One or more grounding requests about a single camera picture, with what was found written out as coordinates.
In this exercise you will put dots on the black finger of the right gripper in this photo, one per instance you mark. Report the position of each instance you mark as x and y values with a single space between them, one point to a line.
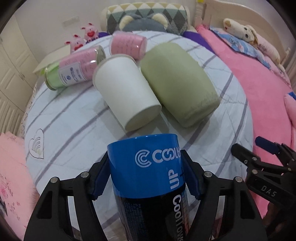
282 151
256 165

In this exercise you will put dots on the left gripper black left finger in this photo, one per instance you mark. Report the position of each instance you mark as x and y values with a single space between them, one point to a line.
50 219

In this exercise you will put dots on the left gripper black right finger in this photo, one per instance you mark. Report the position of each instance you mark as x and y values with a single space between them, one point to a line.
240 219

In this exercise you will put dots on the blue black CoolTowel can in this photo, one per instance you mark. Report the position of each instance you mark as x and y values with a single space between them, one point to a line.
149 187

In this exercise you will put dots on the green matte cup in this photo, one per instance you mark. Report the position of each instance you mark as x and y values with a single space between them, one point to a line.
180 83

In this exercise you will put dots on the white paper cup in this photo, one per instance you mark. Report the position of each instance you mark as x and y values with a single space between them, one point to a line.
126 91

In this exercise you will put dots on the pink quilt on left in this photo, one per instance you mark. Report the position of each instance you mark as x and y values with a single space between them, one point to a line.
18 192

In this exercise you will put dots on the pink plush with blue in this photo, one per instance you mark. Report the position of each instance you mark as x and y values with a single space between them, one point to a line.
290 106

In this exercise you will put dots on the pink bed blanket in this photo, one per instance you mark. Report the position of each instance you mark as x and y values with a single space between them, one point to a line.
252 104

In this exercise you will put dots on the striped round table cloth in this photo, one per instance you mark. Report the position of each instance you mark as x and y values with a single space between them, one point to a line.
69 130

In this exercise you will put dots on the blue cartoon pillow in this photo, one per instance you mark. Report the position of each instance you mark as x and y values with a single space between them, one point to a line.
240 46

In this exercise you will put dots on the white dog plush toy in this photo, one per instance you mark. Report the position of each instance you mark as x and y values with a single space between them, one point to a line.
249 35

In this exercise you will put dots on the purple cushion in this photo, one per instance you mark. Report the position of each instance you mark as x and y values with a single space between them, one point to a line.
196 37

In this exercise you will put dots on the cream wooden headboard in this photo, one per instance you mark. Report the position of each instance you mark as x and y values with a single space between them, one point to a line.
211 13

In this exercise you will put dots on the cream wardrobe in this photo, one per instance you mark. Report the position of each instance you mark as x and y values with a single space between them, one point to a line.
18 82

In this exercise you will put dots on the pink green labelled can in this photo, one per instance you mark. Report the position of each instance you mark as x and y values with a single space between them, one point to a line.
74 69

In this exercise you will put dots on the triangle pattern pillow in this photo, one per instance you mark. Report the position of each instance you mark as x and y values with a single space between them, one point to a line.
177 15

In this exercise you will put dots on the grey bear plush cushion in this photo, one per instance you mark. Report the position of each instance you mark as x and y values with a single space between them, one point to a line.
154 22

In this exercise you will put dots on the small pink can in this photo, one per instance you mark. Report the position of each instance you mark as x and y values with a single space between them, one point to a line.
128 43

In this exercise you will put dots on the pink pig plush front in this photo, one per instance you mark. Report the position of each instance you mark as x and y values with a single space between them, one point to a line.
76 43

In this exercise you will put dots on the pink pig plush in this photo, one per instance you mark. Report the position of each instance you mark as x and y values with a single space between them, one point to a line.
76 43
91 33

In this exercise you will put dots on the pink pig plush rear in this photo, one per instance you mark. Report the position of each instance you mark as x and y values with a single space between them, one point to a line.
91 33

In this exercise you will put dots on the wall socket panel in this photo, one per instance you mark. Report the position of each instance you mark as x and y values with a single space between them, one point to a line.
71 21

